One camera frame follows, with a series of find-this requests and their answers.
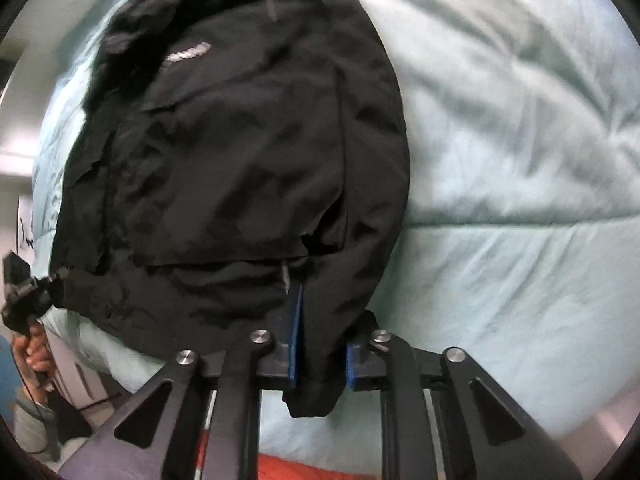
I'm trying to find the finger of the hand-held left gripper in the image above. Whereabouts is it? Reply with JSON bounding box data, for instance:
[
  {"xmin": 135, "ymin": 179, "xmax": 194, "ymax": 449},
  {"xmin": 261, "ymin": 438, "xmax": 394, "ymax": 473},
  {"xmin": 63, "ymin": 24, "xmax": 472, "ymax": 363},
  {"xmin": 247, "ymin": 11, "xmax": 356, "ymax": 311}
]
[{"xmin": 44, "ymin": 267, "xmax": 71, "ymax": 310}]

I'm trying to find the white paper bag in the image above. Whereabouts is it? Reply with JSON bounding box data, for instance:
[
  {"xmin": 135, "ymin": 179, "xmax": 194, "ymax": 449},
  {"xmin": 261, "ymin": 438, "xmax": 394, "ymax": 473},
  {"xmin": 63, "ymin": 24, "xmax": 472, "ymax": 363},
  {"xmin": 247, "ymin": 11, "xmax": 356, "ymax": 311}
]
[{"xmin": 15, "ymin": 195, "xmax": 38, "ymax": 261}]

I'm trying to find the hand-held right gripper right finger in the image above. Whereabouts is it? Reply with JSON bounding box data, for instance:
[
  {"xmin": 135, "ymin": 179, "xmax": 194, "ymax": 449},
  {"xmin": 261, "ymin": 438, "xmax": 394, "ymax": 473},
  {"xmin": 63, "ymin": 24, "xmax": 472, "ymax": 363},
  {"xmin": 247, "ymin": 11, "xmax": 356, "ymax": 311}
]
[{"xmin": 345, "ymin": 329, "xmax": 583, "ymax": 480}]

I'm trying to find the orange cloth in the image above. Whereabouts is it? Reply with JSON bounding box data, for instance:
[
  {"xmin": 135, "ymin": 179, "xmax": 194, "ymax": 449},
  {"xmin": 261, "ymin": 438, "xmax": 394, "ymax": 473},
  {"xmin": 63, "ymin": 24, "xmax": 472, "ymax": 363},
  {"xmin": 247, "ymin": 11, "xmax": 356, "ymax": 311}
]
[{"xmin": 197, "ymin": 430, "xmax": 383, "ymax": 480}]

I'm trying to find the person's left hand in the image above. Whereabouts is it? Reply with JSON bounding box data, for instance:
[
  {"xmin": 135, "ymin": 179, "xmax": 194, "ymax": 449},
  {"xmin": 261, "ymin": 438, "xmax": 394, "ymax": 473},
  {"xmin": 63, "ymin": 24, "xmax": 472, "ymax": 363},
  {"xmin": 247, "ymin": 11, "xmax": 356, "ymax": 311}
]
[{"xmin": 11, "ymin": 320, "xmax": 55, "ymax": 403}]

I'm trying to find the person's left forearm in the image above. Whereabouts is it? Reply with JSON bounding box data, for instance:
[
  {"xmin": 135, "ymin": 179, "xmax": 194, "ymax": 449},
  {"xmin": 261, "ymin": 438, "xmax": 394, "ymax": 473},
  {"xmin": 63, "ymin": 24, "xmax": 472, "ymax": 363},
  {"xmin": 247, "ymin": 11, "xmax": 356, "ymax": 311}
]
[{"xmin": 12, "ymin": 390, "xmax": 62, "ymax": 461}]

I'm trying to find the light blue quilted blanket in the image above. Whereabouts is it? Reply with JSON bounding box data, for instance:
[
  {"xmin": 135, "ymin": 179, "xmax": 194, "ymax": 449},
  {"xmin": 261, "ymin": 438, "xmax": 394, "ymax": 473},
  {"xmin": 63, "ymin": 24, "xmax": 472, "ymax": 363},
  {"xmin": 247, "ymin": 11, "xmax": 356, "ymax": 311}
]
[{"xmin": 30, "ymin": 0, "xmax": 640, "ymax": 473}]

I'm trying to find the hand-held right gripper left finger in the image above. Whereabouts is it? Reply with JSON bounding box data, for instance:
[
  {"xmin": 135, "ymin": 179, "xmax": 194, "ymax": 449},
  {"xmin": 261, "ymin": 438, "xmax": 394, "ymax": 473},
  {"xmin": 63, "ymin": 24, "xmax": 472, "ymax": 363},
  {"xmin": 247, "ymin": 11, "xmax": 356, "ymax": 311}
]
[{"xmin": 57, "ymin": 280, "xmax": 306, "ymax": 480}]

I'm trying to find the black hooded jacket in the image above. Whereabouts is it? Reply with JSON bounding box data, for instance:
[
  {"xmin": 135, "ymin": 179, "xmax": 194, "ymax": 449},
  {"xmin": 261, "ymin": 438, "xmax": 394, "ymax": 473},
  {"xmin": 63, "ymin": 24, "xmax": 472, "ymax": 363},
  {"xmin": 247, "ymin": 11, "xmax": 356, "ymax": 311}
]
[{"xmin": 50, "ymin": 0, "xmax": 411, "ymax": 418}]

